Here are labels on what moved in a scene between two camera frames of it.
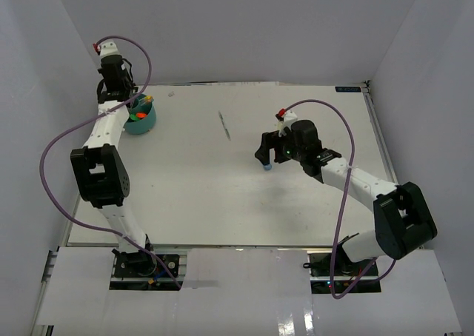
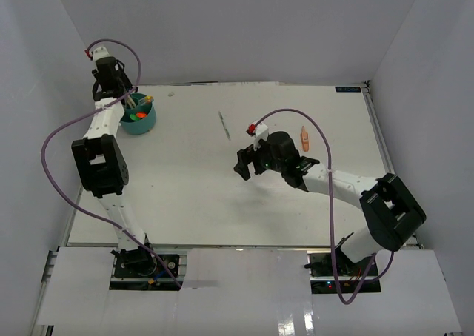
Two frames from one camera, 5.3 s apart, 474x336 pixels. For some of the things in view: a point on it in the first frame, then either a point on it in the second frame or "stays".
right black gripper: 272,140 → 247,156
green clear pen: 224,126 stays
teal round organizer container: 144,125 stays
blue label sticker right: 348,89 stays
